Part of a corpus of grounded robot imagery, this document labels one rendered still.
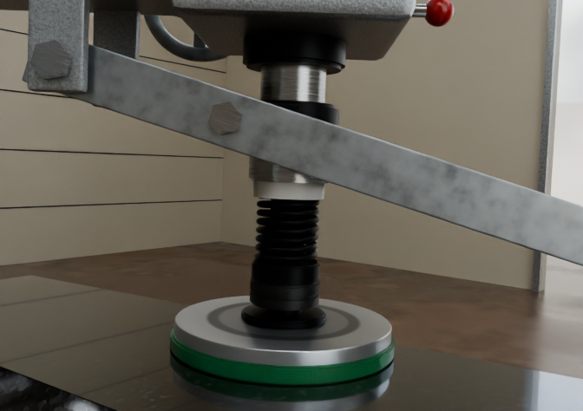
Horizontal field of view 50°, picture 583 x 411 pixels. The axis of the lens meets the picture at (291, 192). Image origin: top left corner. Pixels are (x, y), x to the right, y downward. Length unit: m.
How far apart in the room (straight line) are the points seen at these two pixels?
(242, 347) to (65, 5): 0.32
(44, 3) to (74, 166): 5.62
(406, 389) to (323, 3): 0.32
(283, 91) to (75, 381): 0.31
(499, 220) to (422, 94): 5.45
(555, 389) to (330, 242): 5.97
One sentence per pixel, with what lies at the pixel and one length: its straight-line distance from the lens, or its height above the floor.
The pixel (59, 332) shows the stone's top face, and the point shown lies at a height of 0.82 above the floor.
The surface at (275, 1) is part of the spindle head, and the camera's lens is 0.52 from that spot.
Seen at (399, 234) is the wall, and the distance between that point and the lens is 6.10.
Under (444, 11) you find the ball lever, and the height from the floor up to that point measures 1.17.
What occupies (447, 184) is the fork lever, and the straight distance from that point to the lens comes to 0.56.
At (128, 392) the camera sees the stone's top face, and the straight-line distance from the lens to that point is 0.52.
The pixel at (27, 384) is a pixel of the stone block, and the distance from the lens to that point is 0.57.
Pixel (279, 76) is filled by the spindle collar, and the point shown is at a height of 1.08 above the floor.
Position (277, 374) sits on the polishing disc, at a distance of 0.53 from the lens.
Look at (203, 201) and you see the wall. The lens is 7.27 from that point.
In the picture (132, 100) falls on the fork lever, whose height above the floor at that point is 1.05.
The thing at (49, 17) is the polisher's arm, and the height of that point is 1.12.
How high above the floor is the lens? 1.01
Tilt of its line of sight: 3 degrees down
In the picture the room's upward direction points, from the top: 2 degrees clockwise
